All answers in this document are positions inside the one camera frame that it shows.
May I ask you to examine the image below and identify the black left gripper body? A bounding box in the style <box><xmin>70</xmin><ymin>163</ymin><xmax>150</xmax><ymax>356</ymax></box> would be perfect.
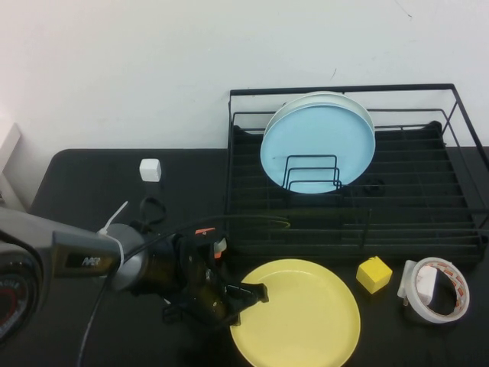
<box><xmin>162</xmin><ymin>228</ymin><xmax>245</xmax><ymax>330</ymax></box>

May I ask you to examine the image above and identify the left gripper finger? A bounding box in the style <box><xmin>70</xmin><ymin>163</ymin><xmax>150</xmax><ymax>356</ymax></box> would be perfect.
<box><xmin>223</xmin><ymin>304</ymin><xmax>243</xmax><ymax>329</ymax></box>
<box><xmin>225</xmin><ymin>281</ymin><xmax>270</xmax><ymax>307</ymax></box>

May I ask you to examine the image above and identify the yellow plate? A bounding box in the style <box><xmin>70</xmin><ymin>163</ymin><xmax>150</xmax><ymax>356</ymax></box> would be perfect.
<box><xmin>228</xmin><ymin>258</ymin><xmax>362</xmax><ymax>367</ymax></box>

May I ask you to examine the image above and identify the light blue plate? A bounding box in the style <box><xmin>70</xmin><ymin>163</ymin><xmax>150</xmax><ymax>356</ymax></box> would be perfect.
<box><xmin>260</xmin><ymin>102</ymin><xmax>377</xmax><ymax>196</ymax></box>

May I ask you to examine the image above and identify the white plate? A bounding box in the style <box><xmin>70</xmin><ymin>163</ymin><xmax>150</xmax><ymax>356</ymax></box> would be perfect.
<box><xmin>264</xmin><ymin>90</ymin><xmax>374</xmax><ymax>133</ymax></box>

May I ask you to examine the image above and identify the orange cube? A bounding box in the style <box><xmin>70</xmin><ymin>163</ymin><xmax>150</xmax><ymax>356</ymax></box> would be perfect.
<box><xmin>193</xmin><ymin>227</ymin><xmax>226</xmax><ymax>265</ymax></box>

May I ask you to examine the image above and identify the white zip tie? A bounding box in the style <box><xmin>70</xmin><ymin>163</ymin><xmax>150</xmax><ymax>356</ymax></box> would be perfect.
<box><xmin>97</xmin><ymin>201</ymin><xmax>129</xmax><ymax>265</ymax></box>

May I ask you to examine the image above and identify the white cube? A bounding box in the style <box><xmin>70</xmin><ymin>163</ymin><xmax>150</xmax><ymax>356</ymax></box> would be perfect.
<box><xmin>139</xmin><ymin>158</ymin><xmax>163</xmax><ymax>184</ymax></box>

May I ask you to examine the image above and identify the yellow cube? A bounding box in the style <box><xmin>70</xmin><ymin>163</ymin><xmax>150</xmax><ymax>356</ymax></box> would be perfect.
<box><xmin>355</xmin><ymin>255</ymin><xmax>393</xmax><ymax>295</ymax></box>

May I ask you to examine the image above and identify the black round drain fitting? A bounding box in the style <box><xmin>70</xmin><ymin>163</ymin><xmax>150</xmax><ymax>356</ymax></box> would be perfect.
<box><xmin>362</xmin><ymin>178</ymin><xmax>386</xmax><ymax>198</ymax></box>

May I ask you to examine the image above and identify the white power adapter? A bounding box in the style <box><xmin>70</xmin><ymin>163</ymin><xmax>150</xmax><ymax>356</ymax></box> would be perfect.
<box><xmin>397</xmin><ymin>259</ymin><xmax>439</xmax><ymax>307</ymax></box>

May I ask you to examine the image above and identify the tape roll around adapter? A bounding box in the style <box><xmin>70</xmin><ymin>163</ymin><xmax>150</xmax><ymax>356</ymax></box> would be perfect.
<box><xmin>404</xmin><ymin>256</ymin><xmax>470</xmax><ymax>324</ymax></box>

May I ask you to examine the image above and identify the white cabinet edge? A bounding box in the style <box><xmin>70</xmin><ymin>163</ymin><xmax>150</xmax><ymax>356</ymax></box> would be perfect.
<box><xmin>0</xmin><ymin>122</ymin><xmax>30</xmax><ymax>210</ymax></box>

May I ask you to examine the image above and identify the black cable loop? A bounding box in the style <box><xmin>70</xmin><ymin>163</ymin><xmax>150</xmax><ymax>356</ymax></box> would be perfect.
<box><xmin>138</xmin><ymin>196</ymin><xmax>167</xmax><ymax>227</ymax></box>

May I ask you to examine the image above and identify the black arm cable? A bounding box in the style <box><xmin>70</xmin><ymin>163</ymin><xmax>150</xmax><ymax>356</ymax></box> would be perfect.
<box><xmin>74</xmin><ymin>213</ymin><xmax>291</xmax><ymax>367</ymax></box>

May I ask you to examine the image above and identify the black wire dish rack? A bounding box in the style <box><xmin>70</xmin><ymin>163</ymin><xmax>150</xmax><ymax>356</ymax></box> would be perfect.
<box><xmin>222</xmin><ymin>83</ymin><xmax>489</xmax><ymax>265</ymax></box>

